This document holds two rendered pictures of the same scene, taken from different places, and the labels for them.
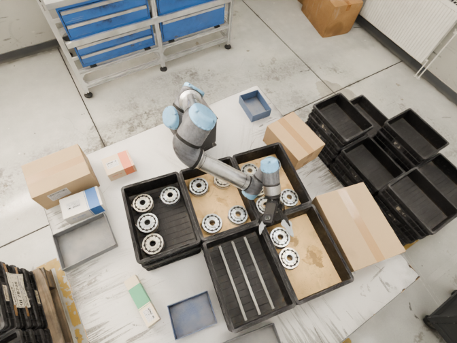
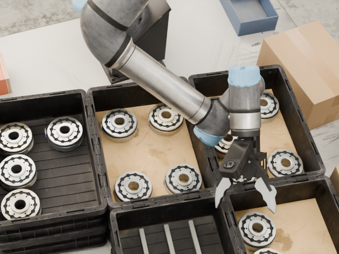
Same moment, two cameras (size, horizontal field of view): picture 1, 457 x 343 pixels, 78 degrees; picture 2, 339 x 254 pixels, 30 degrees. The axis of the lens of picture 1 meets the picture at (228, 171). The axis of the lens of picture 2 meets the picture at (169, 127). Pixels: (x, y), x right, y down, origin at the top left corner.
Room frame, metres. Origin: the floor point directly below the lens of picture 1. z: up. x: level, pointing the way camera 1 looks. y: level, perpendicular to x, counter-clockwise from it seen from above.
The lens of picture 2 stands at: (-0.39, -0.17, 2.36)
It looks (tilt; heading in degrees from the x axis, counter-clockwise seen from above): 54 degrees down; 9
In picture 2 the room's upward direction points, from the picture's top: 7 degrees clockwise
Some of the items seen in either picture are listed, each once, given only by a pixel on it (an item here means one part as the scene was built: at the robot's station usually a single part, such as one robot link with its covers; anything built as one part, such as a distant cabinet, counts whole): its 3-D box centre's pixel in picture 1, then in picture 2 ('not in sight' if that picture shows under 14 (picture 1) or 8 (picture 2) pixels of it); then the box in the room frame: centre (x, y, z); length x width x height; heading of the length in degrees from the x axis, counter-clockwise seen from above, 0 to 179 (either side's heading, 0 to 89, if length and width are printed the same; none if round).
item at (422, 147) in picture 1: (399, 148); not in sight; (1.48, -1.39, 0.37); 0.40 x 0.30 x 0.45; 38
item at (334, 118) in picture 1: (332, 132); not in sight; (1.54, -0.82, 0.37); 0.40 x 0.30 x 0.45; 38
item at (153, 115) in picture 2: (223, 178); (166, 116); (0.71, 0.02, 0.86); 0.10 x 0.10 x 0.01
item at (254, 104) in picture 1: (254, 105); (247, 7); (1.39, -0.12, 0.74); 0.20 x 0.15 x 0.07; 33
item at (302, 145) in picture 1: (292, 141); (309, 75); (1.08, -0.38, 0.78); 0.30 x 0.22 x 0.16; 42
